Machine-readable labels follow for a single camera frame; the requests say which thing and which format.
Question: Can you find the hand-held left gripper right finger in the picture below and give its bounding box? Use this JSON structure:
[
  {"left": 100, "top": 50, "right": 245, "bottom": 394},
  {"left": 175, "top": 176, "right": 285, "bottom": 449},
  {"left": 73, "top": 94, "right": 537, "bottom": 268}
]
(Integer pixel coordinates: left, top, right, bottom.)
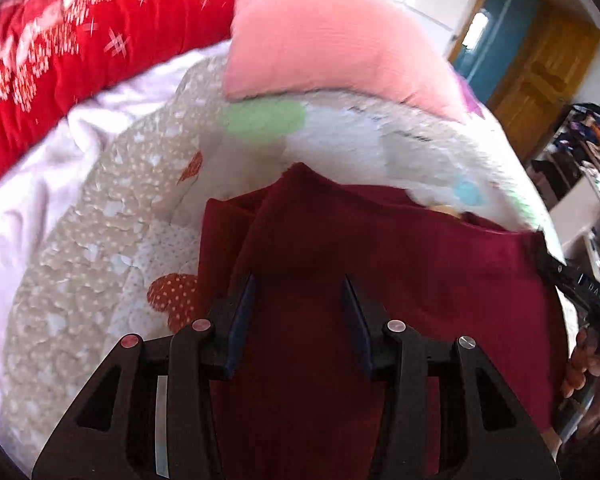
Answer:
[{"left": 341, "top": 275, "right": 561, "bottom": 480}]

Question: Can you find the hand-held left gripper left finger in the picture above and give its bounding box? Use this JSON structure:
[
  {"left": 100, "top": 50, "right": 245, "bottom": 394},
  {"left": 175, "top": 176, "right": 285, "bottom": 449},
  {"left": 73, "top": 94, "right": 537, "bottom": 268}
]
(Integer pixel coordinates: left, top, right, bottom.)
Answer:
[{"left": 31, "top": 273, "right": 257, "bottom": 480}]

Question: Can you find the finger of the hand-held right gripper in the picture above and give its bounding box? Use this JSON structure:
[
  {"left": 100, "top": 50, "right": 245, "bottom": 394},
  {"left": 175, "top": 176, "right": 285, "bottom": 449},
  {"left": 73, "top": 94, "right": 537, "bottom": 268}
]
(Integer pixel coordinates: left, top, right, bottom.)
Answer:
[{"left": 532, "top": 230, "right": 569, "bottom": 285}]

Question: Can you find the maroon fleece garment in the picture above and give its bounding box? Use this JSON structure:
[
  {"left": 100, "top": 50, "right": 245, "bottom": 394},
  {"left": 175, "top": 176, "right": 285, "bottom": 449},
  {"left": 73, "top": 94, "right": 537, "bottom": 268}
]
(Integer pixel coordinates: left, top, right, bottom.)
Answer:
[{"left": 196, "top": 162, "right": 569, "bottom": 480}]

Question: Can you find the person's right hand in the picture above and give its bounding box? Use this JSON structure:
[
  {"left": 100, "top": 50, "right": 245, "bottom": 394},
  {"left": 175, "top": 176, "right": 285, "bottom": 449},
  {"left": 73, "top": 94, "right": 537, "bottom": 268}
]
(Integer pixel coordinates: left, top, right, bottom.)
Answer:
[{"left": 560, "top": 327, "right": 600, "bottom": 402}]

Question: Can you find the white side table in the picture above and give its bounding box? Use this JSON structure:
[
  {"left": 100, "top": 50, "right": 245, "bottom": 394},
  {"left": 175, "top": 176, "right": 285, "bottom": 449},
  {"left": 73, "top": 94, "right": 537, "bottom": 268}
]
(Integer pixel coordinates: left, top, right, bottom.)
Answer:
[{"left": 547, "top": 160, "right": 600, "bottom": 282}]

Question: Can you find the cluttered shelf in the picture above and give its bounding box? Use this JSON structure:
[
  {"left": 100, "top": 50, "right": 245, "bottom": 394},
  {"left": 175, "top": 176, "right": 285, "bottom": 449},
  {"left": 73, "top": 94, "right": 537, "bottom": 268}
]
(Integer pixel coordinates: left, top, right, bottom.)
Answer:
[{"left": 530, "top": 102, "right": 600, "bottom": 202}]

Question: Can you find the patchwork heart quilt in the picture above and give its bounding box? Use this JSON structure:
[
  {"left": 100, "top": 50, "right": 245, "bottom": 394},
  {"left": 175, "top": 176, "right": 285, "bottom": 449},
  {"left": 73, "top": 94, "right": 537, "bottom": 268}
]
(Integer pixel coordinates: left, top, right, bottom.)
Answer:
[{"left": 0, "top": 55, "right": 566, "bottom": 467}]

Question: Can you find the wooden door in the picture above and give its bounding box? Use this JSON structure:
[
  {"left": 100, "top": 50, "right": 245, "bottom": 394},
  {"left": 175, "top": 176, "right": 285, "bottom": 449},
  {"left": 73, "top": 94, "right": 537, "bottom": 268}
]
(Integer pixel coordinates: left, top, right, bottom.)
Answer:
[{"left": 485, "top": 7, "right": 600, "bottom": 162}]

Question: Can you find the teal door panel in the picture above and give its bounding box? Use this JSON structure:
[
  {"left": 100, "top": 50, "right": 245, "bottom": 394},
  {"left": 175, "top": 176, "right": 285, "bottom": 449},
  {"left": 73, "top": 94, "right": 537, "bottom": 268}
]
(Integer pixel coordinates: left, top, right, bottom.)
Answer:
[{"left": 452, "top": 0, "right": 542, "bottom": 97}]

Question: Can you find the white fluffy blanket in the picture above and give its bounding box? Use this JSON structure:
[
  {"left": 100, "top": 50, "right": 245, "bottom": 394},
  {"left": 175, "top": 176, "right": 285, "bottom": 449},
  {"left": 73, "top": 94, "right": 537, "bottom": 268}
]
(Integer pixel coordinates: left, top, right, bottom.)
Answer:
[{"left": 0, "top": 40, "right": 231, "bottom": 443}]

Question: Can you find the pink pillow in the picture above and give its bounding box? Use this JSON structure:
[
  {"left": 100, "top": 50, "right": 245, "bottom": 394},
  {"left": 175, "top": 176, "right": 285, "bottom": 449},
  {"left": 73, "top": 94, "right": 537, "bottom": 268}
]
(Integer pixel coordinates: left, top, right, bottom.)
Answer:
[{"left": 222, "top": 0, "right": 475, "bottom": 124}]

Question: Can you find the red floral quilt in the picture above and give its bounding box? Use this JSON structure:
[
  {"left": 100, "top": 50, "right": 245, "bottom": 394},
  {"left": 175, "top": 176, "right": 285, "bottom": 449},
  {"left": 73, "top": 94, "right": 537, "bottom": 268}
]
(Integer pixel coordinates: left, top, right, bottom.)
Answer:
[{"left": 0, "top": 0, "right": 237, "bottom": 196}]

